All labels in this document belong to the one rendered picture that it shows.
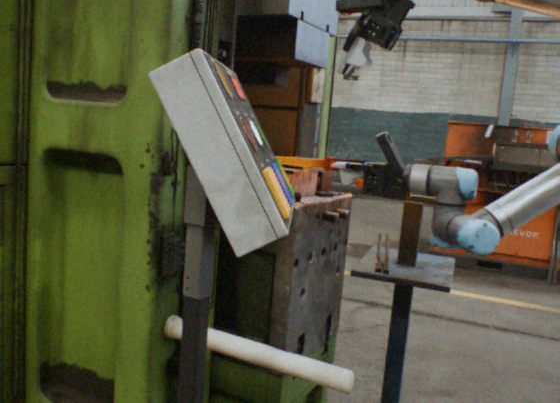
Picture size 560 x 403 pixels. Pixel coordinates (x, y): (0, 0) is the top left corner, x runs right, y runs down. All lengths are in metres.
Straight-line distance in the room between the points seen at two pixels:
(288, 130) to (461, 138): 3.29
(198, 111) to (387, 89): 8.43
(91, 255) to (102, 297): 0.11
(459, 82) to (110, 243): 7.99
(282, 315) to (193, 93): 0.78
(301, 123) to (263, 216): 1.02
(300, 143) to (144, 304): 0.77
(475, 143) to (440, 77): 4.21
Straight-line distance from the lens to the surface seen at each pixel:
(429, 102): 9.00
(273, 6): 1.35
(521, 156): 4.74
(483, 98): 8.95
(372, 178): 1.36
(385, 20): 1.22
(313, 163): 1.43
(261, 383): 1.48
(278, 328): 1.39
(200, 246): 0.91
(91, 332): 1.48
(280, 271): 1.35
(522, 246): 4.97
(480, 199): 1.67
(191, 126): 0.74
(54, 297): 1.54
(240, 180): 0.73
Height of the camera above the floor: 1.11
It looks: 8 degrees down
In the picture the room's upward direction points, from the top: 5 degrees clockwise
